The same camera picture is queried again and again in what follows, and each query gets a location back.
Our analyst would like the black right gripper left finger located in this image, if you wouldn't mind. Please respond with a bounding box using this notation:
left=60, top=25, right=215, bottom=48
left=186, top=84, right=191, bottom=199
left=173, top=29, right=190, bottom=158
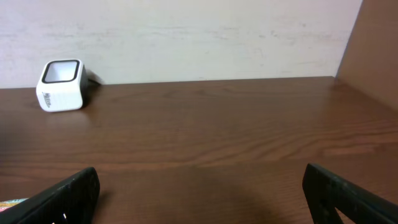
left=1, top=167, right=100, bottom=224

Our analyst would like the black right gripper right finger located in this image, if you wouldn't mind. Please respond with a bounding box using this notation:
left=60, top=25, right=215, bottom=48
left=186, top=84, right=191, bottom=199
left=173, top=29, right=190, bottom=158
left=302, top=163, right=397, bottom=224

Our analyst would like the large white wet wipes pack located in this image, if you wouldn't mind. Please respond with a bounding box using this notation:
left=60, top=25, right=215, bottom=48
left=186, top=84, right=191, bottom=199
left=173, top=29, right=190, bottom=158
left=0, top=198, right=27, bottom=212

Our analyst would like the white barcode scanner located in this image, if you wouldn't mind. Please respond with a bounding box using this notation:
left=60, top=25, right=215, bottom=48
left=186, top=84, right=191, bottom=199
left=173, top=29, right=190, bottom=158
left=35, top=58, right=88, bottom=113

